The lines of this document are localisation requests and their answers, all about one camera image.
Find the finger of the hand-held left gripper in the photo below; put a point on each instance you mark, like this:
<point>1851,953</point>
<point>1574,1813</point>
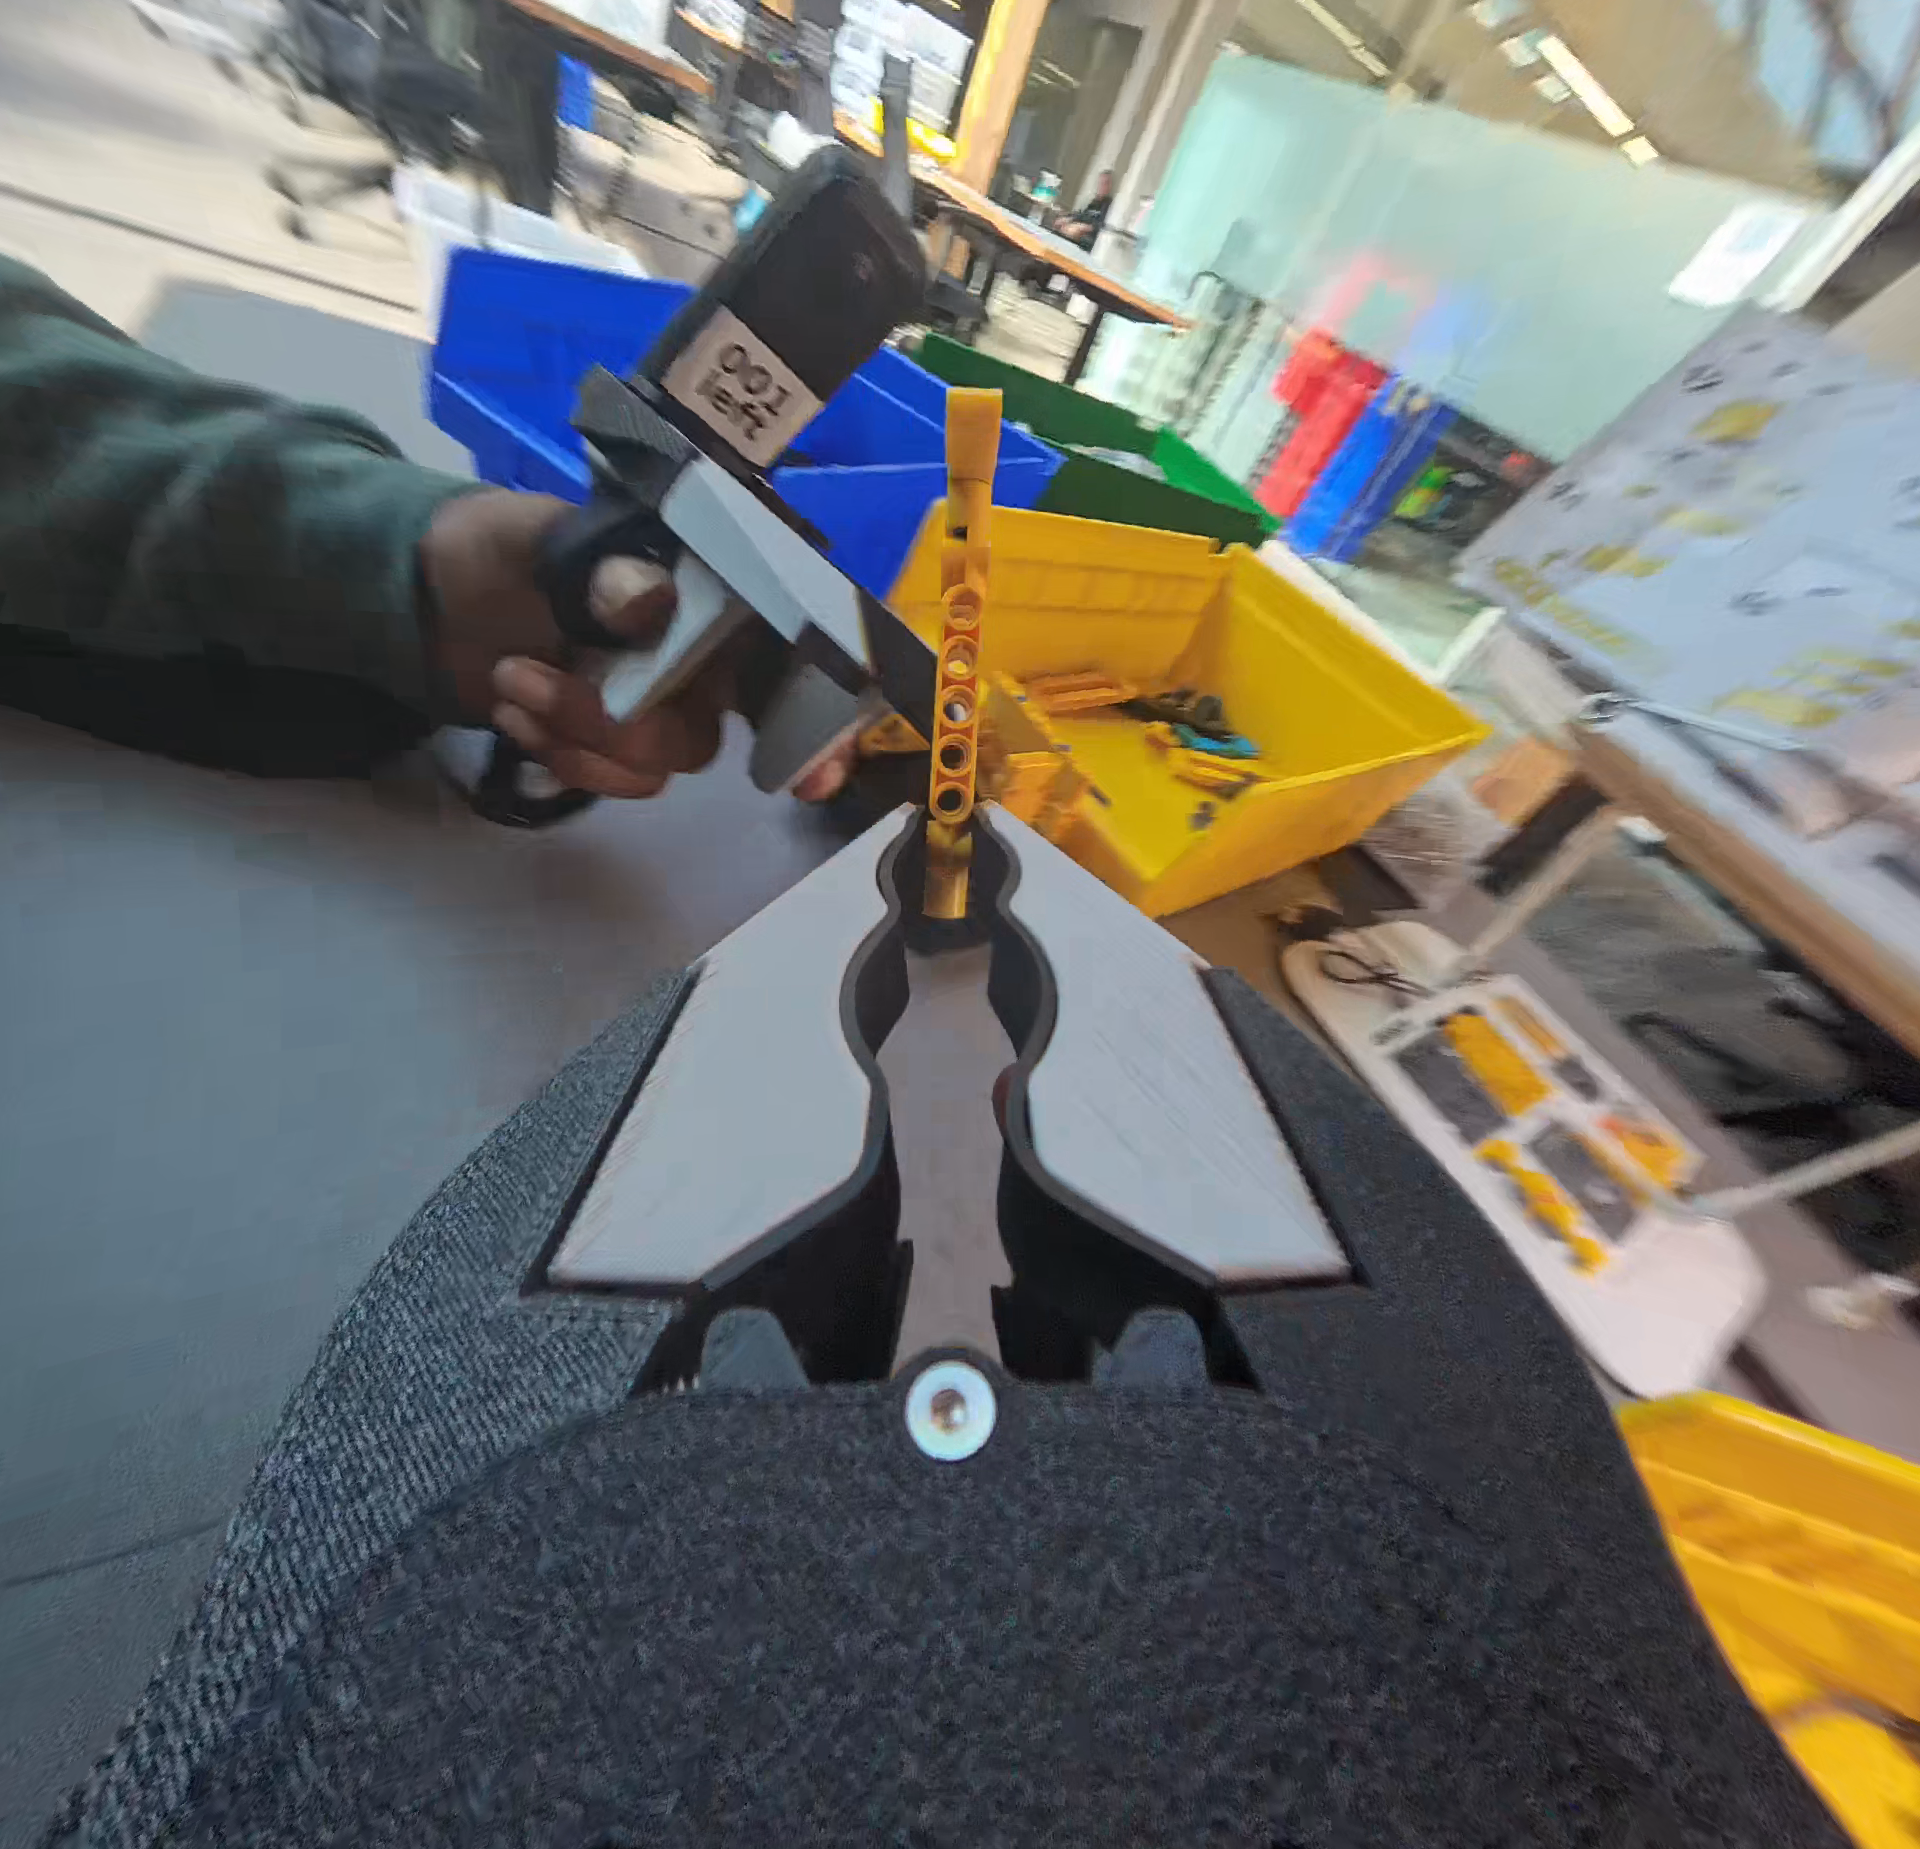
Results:
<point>886,658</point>
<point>748,551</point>

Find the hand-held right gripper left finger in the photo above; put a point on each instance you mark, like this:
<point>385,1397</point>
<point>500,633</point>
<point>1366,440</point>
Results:
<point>721,1114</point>

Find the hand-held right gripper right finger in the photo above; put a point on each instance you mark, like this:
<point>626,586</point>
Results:
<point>1170,1114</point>

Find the yellow lego beam blue pins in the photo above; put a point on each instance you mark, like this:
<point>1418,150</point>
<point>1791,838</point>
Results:
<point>955,710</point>

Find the person's left forearm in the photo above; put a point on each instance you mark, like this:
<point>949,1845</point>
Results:
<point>180,529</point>

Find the assorted lego parts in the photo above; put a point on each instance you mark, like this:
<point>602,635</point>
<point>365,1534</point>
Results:
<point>1200,740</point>

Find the large lego instruction sheet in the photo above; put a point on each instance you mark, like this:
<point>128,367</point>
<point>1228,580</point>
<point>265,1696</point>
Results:
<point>1724,560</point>

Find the person's left hand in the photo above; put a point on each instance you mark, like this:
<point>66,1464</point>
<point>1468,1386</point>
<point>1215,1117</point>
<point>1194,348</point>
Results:
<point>481,575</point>

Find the wooden work table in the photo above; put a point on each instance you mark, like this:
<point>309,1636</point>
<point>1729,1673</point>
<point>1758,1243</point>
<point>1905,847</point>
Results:
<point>1051,252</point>

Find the wooden pillar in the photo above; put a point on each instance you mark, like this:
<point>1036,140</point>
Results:
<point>1012,49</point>

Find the blue plastic storage bin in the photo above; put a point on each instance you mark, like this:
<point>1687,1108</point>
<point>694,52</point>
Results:
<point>509,336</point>

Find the green plastic storage bin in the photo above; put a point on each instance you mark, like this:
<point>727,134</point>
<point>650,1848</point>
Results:
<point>1140,486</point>

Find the white storage bin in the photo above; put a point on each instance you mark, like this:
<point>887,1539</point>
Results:
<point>496,221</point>

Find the clear bag of small parts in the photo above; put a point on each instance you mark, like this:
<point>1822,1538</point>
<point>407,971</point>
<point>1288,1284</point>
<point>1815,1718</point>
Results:
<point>1418,845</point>

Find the yellow plastic storage bin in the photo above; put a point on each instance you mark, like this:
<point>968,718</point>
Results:
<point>1320,770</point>
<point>1771,1580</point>

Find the black office chair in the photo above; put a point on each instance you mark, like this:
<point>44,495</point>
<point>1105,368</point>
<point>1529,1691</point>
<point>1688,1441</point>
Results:
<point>360,66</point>

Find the stack of red crates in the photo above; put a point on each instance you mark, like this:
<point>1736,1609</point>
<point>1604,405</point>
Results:
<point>1320,411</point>

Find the stack of blue crates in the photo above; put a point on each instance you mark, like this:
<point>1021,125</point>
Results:
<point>1380,471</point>

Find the white instruction board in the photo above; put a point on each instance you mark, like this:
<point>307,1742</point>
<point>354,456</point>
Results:
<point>1680,1309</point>

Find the metal spring clip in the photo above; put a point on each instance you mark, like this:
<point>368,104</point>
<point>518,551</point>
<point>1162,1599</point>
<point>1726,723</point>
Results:
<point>1611,707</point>

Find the white book stand with stickers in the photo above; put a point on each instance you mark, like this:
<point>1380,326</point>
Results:
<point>1724,815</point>

